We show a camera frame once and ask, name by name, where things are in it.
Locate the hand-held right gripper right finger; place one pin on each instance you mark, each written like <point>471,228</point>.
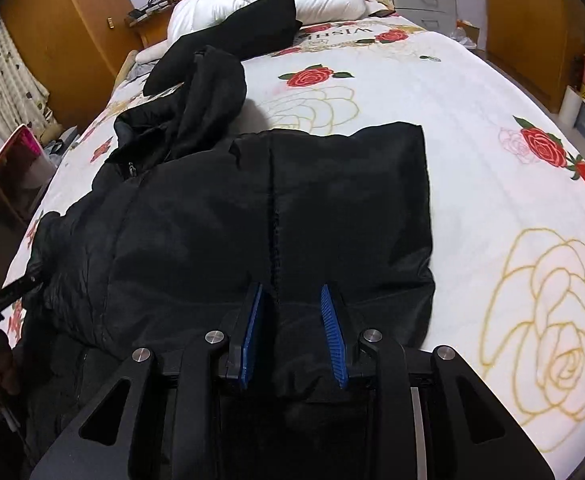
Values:
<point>334,340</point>

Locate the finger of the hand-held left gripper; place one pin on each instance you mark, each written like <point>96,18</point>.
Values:
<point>7,297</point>

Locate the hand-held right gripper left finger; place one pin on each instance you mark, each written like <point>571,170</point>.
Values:
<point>250,336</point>

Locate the black puffer jacket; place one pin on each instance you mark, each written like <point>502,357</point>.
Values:
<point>197,235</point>

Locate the patterned cream curtain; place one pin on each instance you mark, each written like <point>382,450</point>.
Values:
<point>7,75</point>

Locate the bed with floral sheet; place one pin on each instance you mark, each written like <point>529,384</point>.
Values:
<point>472,110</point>

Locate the wooden wardrobe beside curtain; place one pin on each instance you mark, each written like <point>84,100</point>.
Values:
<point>67,35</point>

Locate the pale flat pillow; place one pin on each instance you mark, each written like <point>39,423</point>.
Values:
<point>145,55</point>

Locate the black folded garment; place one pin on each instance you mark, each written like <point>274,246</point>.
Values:
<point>252,25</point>

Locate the small dark clutter pile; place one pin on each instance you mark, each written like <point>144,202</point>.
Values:
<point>150,10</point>

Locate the white paper roll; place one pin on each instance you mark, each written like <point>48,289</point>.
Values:
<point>568,107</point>

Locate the small cardboard box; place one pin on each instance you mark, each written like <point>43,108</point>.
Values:
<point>467,32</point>

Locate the white pillow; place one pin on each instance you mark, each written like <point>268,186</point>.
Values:
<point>332,0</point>

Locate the grey drawer cabinet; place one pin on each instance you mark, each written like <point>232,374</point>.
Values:
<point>422,7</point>

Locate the wooden wardrobe with plastic bag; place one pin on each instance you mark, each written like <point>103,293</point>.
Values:
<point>527,25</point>

